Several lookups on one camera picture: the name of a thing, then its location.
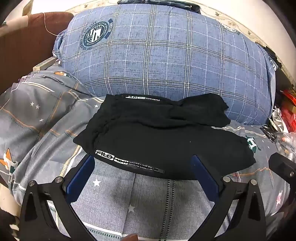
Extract clear plastic bag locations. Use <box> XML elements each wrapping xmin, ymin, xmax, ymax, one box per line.
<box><xmin>274</xmin><ymin>131</ymin><xmax>296</xmax><ymax>156</ymax></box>

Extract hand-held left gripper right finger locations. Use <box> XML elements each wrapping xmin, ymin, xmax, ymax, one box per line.
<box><xmin>184</xmin><ymin>155</ymin><xmax>267</xmax><ymax>241</ymax></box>

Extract wooden bed rail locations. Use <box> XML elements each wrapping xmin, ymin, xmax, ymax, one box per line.
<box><xmin>33</xmin><ymin>57</ymin><xmax>57</xmax><ymax>71</ymax></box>

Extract dark cloth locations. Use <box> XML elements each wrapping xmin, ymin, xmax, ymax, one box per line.
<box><xmin>117</xmin><ymin>0</ymin><xmax>202</xmax><ymax>12</ymax></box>

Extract brown headboard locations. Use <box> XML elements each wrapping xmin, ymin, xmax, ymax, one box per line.
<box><xmin>0</xmin><ymin>11</ymin><xmax>74</xmax><ymax>94</ymax></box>

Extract blue plaid pillow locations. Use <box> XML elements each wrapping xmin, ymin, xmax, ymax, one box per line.
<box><xmin>52</xmin><ymin>3</ymin><xmax>278</xmax><ymax>126</ymax></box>

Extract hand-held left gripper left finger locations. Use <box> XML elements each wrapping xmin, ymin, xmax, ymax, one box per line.
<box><xmin>20</xmin><ymin>154</ymin><xmax>100</xmax><ymax>241</ymax></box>

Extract orange cord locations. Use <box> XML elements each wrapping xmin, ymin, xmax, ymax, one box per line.
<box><xmin>43</xmin><ymin>12</ymin><xmax>61</xmax><ymax>36</ymax></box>

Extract grey star-print bed sheet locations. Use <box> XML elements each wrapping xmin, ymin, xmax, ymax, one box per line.
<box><xmin>0</xmin><ymin>64</ymin><xmax>292</xmax><ymax>241</ymax></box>

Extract red package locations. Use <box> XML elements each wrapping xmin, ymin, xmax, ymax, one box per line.
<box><xmin>280</xmin><ymin>89</ymin><xmax>296</xmax><ymax>122</ymax></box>

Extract black pants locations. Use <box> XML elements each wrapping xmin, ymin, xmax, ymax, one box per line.
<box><xmin>73</xmin><ymin>93</ymin><xmax>257</xmax><ymax>181</ymax></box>

